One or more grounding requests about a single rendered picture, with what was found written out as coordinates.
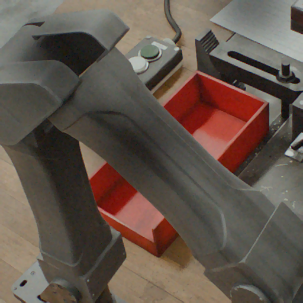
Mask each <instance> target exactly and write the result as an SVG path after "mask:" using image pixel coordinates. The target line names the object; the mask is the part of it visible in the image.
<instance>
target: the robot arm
mask: <svg viewBox="0 0 303 303"><path fill-rule="evenodd" d="M129 30H130V28H129V26H128V25H127V24H126V23H125V22H124V21H123V20H122V19H121V18H120V17H119V16H118V15H117V14H115V13H113V12H112V11H110V10H108V9H103V8H102V9H96V10H89V11H78V12H67V13H59V14H51V15H43V16H36V17H32V18H30V19H29V20H28V21H27V22H26V23H25V24H24V25H23V26H22V27H21V28H20V30H18V31H17V32H16V33H15V34H14V35H13V36H12V37H11V38H10V39H9V40H8V41H7V42H6V43H5V44H4V45H3V46H2V47H1V48H0V145H1V146H2V147H3V148H4V150H5V152H6V153H7V155H8V157H9V158H10V159H11V161H12V164H13V165H14V167H15V170H16V173H17V175H18V178H19V180H20V182H21V184H22V188H23V190H24V193H25V196H26V198H27V201H28V204H29V206H30V208H31V210H32V212H33V216H34V219H35V222H36V227H37V232H38V236H39V242H38V245H39V249H40V254H39V255H38V256H37V257H36V258H37V260H36V261H35V262H34V263H33V264H32V265H31V266H30V267H29V268H28V269H27V270H26V271H25V272H24V273H23V274H22V275H21V276H20V277H19V278H18V279H17V280H16V281H15V283H14V284H13V285H12V286H11V291H12V294H13V295H14V296H15V297H16V298H17V299H19V300H20V301H21V302H23V303H43V302H42V301H40V299H43V300H44V301H46V302H47V303H127V302H125V301H124V300H123V299H122V298H120V297H118V296H116V295H115V294H114V293H113V292H112V291H111V290H110V289H109V287H108V283H109V281H110V280H111V279H112V278H113V277H114V275H115V273H116V272H117V270H118V269H119V268H120V266H121V265H122V264H123V263H124V261H125V260H126V258H127V253H126V250H125V246H124V241H123V239H122V237H121V233H120V232H118V231H117V230H116V229H114V228H112V227H111V226H110V225H109V223H108V222H107V221H105V220H104V218H103V216H102V214H101V212H100V210H99V208H98V207H97V204H96V201H95V197H94V193H93V190H92V187H91V182H90V181H89V178H88V174H87V171H86V166H85V162H84V160H83V156H82V153H81V150H80V145H79V141H80V142H81V143H83V144H84V145H86V146H87V147H89V148H90V149H92V151H94V152H95V153H96V154H97V155H100V156H101V157H102V159H104V160H105V161H106V162H107V163H109V164H110V165H111V167H113V168H114V169H115V170H116V171H117V172H118V173H119V174H120V175H121V176H122V177H123V178H125V179H126V180H127V181H128V182H129V184H130V185H131V186H133V187H134V188H135V189H136V190H137V191H138V192H139V193H140V194H142V196H144V197H145V198H146V200H147V201H148V202H149V203H151V204H152V205H153V206H154V207H155V209H157V210H158V211H159V212H160V213H161V214H162V216H163V217H164V218H165V219H167V220H168V222H169V223H170V224H171V225H172V227H173V228H174V229H175V230H176V231H177V232H178V233H179V235H180V236H181V238H182V239H183V240H184V241H185V243H186V244H187V246H188V247H189V249H190V251H191V253H192V256H193V257H194V258H195V259H196V260H197V261H198V262H199V263H200V264H201V265H202V266H204V268H206V270H205V272H203V275H205V276H206V277H207V278H208V279H209V280H210V281H211V282H212V283H213V284H214V285H215V286H216V287H217V288H218V289H220V290H221V291H222V292H223V294H224V295H225V296H227V297H228V298H229V299H230V300H231V303H303V215H301V214H299V213H297V212H295V211H292V210H290V209H289V208H288V207H287V205H286V204H285V203H284V202H283V201H282V200H280V201H276V202H274V203H272V202H271V201H270V200H269V199H268V198H267V197H265V196H264V194H263V193H262V192H261V191H257V190H255V189H253V188H252V187H250V186H249V185H248V184H246V183H245V182H243V181H242V180H240V179H239V178H238V177H236V176H235V175H234V174H232V173H231V172H230V171H229V170H228V169H226V168H225V167H224V166H223V165H222V164H221V163H220V162H219V161H218V160H215V159H214V157H213V156H212V155H211V154H210V153H209V152H208V151H206V149H205V148H204V147H203V146H202V145H201V144H200V143H199V142H198V141H197V140H196V139H195V138H194V137H193V136H192V135H191V134H190V133H189V132H188V131H187V130H186V129H185V128H184V127H183V126H182V125H181V124H180V123H179V122H177V121H176V120H175V119H174V118H173V117H172V116H171V115H170V114H169V113H168V111H167V110H166V109H165V108H164V107H163V106H162V105H161V104H160V102H159V101H158V100H157V99H156V98H155V97H154V96H153V95H152V93H151V92H150V90H149V89H147V88H146V86H145V85H144V83H143V81H142V80H141V79H140V78H139V77H138V76H137V74H136V72H135V70H134V68H133V65H132V63H131V62H130V61H129V60H128V59H127V58H126V57H125V56H124V54H123V53H121V52H120V51H119V50H118V49H117V48H116V45H117V43H118V42H119V41H120V40H121V39H122V38H123V37H124V36H125V35H126V33H127V32H128V31H129ZM95 61H96V62H95ZM91 65H92V66H91ZM86 69H87V70H86ZM85 70H86V71H85ZM84 71H85V72H84ZM83 72H84V74H83V75H82V76H81V77H79V76H80V75H81V74H82V73H83Z"/></svg>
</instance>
